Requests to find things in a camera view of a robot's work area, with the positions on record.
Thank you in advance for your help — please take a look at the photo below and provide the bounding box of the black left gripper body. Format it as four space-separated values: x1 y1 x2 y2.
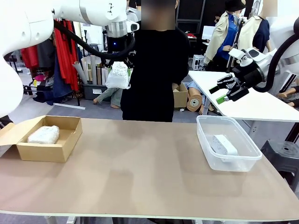
106 35 132 62

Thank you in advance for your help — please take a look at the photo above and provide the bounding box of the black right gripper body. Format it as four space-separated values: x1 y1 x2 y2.
233 62 266 89

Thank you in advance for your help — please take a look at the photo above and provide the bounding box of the bubble-wrapped white clock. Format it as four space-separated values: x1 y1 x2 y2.
27 125 61 144
105 61 131 90

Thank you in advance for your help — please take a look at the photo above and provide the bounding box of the white rectangular box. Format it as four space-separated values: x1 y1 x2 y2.
210 134 239 163

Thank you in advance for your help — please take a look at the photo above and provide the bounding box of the tall grey paper roll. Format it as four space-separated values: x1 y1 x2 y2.
90 56 98 85

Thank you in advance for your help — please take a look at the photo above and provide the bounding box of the beige paper roll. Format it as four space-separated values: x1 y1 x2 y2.
81 57 93 82

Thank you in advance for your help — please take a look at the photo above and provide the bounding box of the leaning grey paper roll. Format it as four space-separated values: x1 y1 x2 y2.
72 61 88 84

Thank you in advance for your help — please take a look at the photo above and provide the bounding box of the white background table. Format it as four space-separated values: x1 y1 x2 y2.
188 70 299 123

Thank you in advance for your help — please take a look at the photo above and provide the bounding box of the grey storage bin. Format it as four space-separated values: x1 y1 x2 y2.
83 83 113 101

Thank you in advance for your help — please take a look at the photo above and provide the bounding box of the person in black sweater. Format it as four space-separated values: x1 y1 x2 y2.
120 0 190 123

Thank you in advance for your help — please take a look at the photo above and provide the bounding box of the seated mannequin in grey-green clothes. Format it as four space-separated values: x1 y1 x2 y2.
93 87 123 109

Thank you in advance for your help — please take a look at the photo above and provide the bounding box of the black stand pole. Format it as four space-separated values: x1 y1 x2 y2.
226 17 248 73

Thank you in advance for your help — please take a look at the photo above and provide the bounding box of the thick brown cardboard spool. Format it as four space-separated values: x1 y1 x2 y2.
186 92 203 114

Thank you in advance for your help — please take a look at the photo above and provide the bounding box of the lying bare mannequin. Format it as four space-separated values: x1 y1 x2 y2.
277 78 299 107

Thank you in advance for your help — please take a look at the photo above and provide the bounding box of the black metal clothes rack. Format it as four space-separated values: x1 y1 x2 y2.
4 46 81 107

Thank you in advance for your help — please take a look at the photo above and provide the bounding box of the small brown cardboard box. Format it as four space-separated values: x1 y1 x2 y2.
173 83 189 108

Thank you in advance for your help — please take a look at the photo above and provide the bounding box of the mannequin in beige vest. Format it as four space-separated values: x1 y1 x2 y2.
235 9 271 56

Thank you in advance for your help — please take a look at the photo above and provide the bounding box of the mannequin in beige coat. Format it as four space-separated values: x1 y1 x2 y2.
203 0 241 72

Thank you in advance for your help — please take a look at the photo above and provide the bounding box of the white board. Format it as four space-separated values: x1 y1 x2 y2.
202 25 217 40

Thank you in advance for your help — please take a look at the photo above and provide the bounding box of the white floor bar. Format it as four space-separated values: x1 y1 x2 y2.
53 102 86 110

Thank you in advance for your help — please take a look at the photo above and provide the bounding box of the black hanging garment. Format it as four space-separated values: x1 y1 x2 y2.
37 39 56 68

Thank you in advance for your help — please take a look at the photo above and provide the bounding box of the dark clothes pile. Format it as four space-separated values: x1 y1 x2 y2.
32 79 73 106

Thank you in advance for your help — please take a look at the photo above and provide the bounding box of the black hat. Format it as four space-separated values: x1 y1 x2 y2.
224 0 246 12

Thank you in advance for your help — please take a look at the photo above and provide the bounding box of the clear plastic container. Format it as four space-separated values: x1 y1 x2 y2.
196 114 263 173

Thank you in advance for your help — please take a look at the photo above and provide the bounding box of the red coat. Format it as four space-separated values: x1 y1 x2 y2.
21 45 39 69

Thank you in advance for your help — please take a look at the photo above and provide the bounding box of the black plastic stool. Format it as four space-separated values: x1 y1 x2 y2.
260 139 299 186

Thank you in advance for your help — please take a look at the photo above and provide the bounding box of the open brown cardboard box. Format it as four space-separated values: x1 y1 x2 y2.
0 115 83 163

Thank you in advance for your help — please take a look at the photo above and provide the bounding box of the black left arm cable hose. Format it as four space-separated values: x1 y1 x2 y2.
53 20 136 62

